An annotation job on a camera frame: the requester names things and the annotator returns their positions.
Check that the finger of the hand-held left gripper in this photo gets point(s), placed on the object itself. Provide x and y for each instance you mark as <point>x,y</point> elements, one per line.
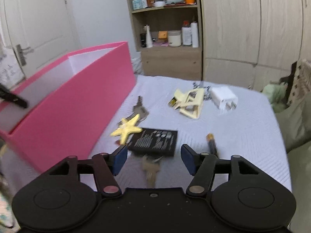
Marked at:
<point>14,99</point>

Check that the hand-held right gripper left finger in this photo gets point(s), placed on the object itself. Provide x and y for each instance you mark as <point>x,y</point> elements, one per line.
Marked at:
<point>120,161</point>

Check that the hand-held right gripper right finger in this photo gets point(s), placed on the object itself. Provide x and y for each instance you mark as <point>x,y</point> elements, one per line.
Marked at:
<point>188,160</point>

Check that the yellow starfish toy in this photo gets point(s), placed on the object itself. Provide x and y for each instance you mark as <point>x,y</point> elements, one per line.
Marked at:
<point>126,128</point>

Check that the cream hair claw clip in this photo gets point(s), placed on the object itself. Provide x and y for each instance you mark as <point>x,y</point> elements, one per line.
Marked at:
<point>192,109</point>

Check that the silver key bunch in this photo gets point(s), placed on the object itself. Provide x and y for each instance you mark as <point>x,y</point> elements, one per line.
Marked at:
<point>139,110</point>

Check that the pink cardboard box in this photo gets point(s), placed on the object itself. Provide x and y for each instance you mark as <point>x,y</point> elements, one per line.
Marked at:
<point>73,114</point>

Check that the white paper notice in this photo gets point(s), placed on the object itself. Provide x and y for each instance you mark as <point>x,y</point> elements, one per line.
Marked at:
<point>8,72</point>

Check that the white quilted tablecloth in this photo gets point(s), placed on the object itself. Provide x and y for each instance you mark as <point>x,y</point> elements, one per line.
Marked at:
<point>243,138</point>

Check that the white charger plug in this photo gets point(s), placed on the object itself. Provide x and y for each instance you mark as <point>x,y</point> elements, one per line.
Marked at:
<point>222,97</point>

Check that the white door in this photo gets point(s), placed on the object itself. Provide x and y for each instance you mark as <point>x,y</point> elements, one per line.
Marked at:
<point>43,29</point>

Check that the wooden shelf unit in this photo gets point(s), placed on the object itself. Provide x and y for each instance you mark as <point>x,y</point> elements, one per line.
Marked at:
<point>170,63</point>

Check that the floral blanket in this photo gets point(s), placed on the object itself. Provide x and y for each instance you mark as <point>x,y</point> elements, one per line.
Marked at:
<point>4,203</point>

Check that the green plush toy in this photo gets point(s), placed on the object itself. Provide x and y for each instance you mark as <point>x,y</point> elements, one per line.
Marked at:
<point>274,94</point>

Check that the olive green blanket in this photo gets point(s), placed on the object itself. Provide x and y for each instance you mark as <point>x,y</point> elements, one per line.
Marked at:
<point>298,126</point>

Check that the white jar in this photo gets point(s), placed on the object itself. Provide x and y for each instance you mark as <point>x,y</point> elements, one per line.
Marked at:
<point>175,38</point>

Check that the black bottle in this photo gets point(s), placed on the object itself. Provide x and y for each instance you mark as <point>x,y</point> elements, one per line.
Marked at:
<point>143,40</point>

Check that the white can red cap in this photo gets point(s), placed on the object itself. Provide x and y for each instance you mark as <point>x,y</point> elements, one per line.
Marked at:
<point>186,35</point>

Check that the white tube bottle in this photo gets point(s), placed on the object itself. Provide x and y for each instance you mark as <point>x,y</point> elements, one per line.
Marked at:
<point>194,35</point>

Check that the white spray bottle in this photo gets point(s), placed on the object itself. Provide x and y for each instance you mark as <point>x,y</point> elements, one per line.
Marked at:
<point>149,38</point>

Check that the small orange box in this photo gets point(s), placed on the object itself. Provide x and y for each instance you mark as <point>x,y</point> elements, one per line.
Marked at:
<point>163,35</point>

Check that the patterned bag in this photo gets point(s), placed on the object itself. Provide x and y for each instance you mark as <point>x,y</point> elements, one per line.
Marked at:
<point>301,82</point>

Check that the wooden wardrobe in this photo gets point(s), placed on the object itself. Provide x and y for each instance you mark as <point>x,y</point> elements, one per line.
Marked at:
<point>230,29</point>

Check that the teal jar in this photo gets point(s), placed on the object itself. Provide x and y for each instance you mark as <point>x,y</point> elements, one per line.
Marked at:
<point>136,4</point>

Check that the white tape roll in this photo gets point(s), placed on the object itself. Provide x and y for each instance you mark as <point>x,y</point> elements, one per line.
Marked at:
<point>159,3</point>

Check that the small white bottle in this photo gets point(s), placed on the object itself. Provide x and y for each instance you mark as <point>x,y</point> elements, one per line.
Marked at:
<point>143,1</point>

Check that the brown glass bottle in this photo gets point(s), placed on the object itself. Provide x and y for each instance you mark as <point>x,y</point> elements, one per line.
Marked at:
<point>150,1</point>

